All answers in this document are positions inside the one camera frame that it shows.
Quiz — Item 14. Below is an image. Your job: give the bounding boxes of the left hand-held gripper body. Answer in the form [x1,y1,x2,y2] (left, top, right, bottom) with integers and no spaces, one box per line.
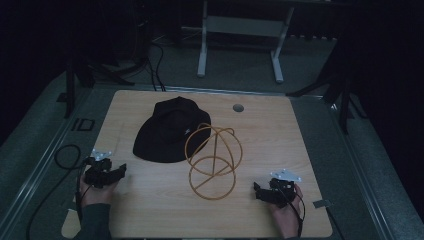
[83,148,118,189]

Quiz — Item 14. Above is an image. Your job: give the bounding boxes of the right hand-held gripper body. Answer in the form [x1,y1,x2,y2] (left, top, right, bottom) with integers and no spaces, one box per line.
[263,168,303,209]

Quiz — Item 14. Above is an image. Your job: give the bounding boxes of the yellow wire hat stand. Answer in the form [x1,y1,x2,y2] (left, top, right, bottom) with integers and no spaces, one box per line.
[184,122,244,201]

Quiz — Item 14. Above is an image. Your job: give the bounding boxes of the black bucket hat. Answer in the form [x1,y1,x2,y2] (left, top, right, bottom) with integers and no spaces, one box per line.
[132,96,212,164]

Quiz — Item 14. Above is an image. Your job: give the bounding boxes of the person's left hand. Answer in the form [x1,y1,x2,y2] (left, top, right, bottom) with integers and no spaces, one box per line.
[78,181,118,208]

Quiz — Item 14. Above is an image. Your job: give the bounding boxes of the person's right hand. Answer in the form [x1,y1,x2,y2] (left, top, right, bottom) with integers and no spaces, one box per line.
[268,183,305,240]

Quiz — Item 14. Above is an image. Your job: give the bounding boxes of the grey tape piece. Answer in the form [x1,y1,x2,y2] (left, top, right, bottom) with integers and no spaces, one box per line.
[312,199,333,210]

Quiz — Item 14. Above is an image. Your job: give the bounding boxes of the black tripod stand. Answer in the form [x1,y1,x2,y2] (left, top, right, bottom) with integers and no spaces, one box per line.
[285,43,369,136]
[56,49,136,119]

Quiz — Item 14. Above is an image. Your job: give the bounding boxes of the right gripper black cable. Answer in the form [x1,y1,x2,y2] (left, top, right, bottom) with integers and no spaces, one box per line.
[283,189,307,238]

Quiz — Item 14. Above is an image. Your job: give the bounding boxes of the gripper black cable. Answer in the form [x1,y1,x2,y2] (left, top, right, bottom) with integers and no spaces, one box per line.
[25,143,88,240]
[283,189,307,238]

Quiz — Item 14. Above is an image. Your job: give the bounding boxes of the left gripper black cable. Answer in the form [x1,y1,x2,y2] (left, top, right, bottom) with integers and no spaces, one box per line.
[25,143,88,240]

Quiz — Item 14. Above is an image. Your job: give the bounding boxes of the black rectangular frame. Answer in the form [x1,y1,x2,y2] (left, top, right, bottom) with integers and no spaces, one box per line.
[71,117,96,132]

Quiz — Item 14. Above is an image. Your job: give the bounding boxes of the black floor cables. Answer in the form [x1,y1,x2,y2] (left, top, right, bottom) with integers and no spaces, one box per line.
[131,33,168,93]

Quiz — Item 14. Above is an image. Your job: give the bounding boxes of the white metal desk frame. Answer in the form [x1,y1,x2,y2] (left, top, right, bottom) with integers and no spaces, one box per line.
[196,0,296,84]

